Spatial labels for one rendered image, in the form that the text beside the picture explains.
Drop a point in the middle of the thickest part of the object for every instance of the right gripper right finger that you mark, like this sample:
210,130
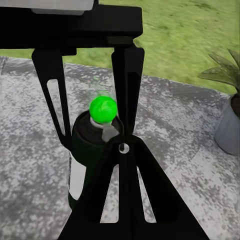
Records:
174,220

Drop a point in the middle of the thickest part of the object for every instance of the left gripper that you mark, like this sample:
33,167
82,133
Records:
56,35

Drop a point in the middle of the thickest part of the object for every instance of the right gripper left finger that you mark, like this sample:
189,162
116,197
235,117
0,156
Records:
84,221

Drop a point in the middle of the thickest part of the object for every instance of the pot plant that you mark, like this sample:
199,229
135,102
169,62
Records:
227,132

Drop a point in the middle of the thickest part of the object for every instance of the insectifuge atomizer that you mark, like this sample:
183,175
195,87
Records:
90,134

